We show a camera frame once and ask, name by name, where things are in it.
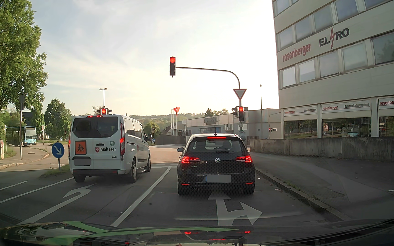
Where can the low grey industrial building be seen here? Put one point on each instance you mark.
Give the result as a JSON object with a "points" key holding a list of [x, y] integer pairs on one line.
{"points": [[217, 124]]}

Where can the red flags on poles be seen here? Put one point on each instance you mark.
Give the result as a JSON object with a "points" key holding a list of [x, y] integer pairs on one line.
{"points": [[176, 111]]}

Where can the wooded hillside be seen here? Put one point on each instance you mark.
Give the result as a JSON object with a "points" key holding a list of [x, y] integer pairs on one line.
{"points": [[169, 119]]}

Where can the black hatchback car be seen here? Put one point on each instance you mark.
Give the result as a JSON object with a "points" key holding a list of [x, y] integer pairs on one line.
{"points": [[215, 164]]}

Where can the grey asphalt road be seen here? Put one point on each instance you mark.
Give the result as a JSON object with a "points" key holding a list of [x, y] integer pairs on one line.
{"points": [[162, 205]]}

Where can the white van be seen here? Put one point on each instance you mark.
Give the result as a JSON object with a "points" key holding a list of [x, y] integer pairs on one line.
{"points": [[106, 147]]}

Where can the traffic light behind van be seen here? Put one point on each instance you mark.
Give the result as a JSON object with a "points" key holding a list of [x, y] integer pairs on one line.
{"points": [[104, 111]]}

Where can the road markings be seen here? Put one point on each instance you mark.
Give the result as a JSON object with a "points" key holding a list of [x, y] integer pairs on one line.
{"points": [[139, 200]]}

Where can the car's own bonnet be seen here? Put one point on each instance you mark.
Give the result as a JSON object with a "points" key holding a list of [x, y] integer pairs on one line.
{"points": [[121, 234]]}

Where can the blue round arrow sign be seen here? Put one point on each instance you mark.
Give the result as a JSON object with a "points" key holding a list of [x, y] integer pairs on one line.
{"points": [[57, 150]]}

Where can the grass traffic island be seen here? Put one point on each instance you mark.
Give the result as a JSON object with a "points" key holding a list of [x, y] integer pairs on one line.
{"points": [[55, 171]]}

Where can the grey asphalt pavement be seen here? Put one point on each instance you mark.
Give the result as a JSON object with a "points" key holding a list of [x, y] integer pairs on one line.
{"points": [[340, 184]]}

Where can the large beige office building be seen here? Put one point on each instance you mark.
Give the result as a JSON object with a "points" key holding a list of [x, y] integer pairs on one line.
{"points": [[347, 68]]}

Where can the blue and white bus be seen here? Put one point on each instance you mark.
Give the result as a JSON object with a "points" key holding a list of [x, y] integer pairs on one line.
{"points": [[26, 135]]}

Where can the pole with dark sign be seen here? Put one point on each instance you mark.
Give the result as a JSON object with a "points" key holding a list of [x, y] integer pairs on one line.
{"points": [[21, 123]]}

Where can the paved pavement with kerb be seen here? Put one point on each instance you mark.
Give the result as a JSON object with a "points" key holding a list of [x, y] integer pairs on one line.
{"points": [[9, 159]]}

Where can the graffitied street cabinet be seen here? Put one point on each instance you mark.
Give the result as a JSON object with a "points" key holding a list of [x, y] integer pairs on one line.
{"points": [[1, 148]]}

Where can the large green tree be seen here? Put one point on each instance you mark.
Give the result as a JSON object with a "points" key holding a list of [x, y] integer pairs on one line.
{"points": [[5, 58]]}

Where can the thin lamp post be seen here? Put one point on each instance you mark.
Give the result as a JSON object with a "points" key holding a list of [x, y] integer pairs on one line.
{"points": [[261, 109]]}

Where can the double-headed lamp post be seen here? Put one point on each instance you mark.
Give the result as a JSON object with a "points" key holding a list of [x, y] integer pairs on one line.
{"points": [[103, 95]]}

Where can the grey concrete wall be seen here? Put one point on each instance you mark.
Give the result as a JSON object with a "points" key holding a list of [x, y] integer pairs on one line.
{"points": [[337, 148]]}

